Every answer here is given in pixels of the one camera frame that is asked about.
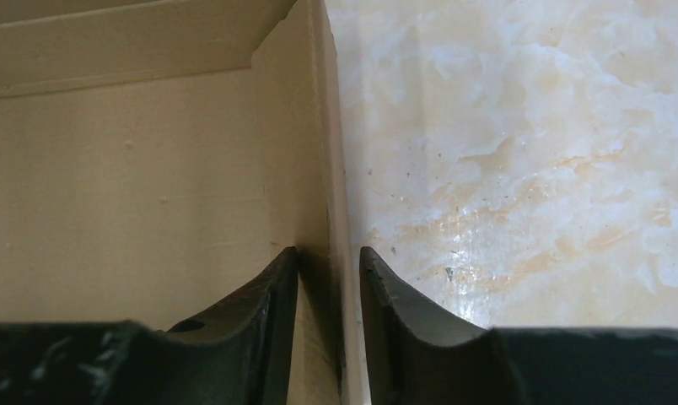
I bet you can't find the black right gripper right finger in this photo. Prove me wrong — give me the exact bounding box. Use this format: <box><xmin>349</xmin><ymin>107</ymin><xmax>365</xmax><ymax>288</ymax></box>
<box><xmin>359</xmin><ymin>246</ymin><xmax>678</xmax><ymax>404</ymax></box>

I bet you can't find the large cardboard box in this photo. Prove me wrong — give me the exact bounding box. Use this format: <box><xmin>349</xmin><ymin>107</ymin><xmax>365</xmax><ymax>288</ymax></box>
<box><xmin>0</xmin><ymin>1</ymin><xmax>347</xmax><ymax>404</ymax></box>

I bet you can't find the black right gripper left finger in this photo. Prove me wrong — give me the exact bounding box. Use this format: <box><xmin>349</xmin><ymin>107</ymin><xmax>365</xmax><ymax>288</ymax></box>
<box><xmin>0</xmin><ymin>247</ymin><xmax>299</xmax><ymax>404</ymax></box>

